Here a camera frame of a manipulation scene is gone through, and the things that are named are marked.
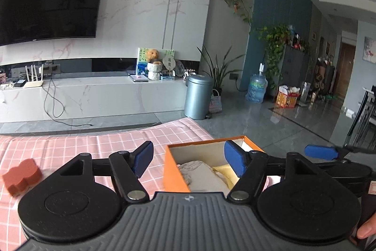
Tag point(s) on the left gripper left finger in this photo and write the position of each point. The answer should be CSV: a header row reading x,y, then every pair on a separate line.
x,y
127,168

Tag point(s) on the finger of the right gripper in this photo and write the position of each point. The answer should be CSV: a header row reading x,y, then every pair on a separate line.
x,y
321,152

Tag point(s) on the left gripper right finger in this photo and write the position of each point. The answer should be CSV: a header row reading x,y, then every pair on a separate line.
x,y
250,167

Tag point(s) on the yellow soft cloth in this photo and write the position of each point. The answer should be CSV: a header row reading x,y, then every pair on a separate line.
x,y
226,173

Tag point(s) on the person's hand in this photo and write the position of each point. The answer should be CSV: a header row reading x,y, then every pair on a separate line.
x,y
368,228

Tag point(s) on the orange storage box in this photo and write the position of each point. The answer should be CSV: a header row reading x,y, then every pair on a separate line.
x,y
210,152

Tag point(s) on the woven pink handbag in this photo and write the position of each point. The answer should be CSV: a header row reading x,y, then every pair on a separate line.
x,y
215,105

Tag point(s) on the orange gift bag on floor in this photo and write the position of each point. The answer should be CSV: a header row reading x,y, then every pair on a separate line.
x,y
287,96

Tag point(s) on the grey-blue trash can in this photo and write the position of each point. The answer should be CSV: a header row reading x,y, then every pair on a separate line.
x,y
197,101

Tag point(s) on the pink checked tablecloth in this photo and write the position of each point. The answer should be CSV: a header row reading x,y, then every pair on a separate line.
x,y
51,152

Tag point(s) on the blue water jug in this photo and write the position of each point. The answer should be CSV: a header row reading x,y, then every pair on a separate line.
x,y
257,86

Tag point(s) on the dark grey cabinet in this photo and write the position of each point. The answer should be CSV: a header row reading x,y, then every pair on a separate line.
x,y
295,64

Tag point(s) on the white marble tv console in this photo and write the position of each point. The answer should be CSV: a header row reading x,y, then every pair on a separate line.
x,y
75,98

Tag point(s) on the green picture book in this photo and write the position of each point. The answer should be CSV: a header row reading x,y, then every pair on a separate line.
x,y
166,62

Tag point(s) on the tall leafy floor plant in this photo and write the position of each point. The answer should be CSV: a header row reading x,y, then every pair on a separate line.
x,y
219,70

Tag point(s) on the red-brown wavy sponge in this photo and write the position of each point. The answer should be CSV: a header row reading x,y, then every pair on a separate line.
x,y
19,178

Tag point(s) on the small teddy bear figure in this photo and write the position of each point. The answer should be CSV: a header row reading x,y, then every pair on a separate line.
x,y
152,55

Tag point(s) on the white wifi router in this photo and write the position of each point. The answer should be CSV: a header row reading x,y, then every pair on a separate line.
x,y
34,77

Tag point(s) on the climbing pothos plant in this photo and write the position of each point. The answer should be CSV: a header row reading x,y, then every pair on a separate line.
x,y
275,37

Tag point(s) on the hanging vine plant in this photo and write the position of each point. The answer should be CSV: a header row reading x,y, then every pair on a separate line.
x,y
241,9

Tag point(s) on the black wall television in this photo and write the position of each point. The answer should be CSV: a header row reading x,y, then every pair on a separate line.
x,y
37,20

